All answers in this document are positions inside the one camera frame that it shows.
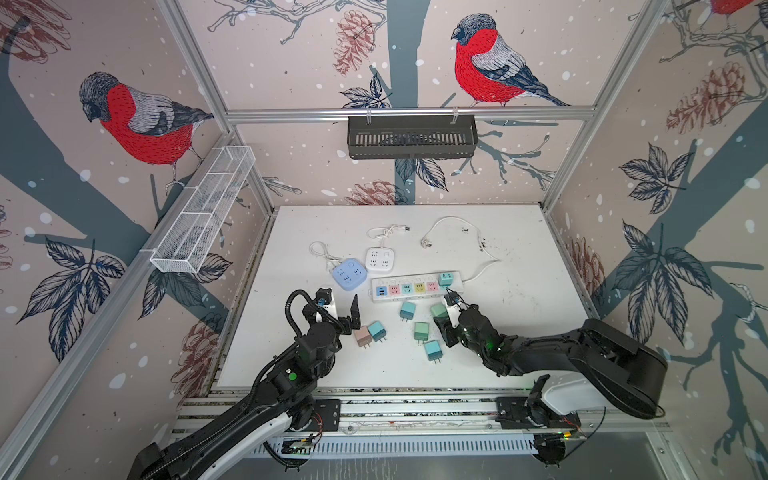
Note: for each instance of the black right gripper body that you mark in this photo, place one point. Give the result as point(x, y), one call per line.
point(462, 337)

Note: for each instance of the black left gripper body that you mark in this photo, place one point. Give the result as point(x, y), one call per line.
point(334, 336)

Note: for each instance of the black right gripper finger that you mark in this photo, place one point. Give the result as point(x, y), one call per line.
point(453, 299)
point(443, 325)

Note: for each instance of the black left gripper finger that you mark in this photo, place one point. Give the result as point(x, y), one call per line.
point(324, 298)
point(355, 317)

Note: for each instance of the green charger plug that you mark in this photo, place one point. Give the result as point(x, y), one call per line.
point(439, 311)
point(421, 331)

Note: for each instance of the teal charger plug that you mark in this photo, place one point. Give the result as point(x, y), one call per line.
point(446, 279)
point(433, 351)
point(407, 311)

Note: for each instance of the white multicolour power strip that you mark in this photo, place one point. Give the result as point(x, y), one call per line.
point(420, 286)

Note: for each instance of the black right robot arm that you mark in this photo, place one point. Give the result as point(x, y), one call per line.
point(625, 372)

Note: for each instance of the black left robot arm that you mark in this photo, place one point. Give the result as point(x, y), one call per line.
point(280, 399)

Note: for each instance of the pink USB charger plug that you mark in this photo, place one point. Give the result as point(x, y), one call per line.
point(363, 337)

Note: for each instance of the teal charger plug bottom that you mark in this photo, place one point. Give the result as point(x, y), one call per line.
point(433, 351)

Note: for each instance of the teal charger beside pink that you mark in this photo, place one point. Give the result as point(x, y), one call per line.
point(377, 331)

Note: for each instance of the blue square power socket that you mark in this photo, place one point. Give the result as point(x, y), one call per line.
point(349, 273)

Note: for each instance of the white square power socket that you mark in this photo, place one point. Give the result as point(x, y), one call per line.
point(380, 258)

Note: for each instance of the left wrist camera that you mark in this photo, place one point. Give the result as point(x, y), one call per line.
point(332, 310)

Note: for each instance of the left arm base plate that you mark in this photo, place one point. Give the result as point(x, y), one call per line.
point(315, 415)

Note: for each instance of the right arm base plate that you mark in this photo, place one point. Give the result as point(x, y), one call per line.
point(516, 413)

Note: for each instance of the black wire wall basket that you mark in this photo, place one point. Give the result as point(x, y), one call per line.
point(412, 137)

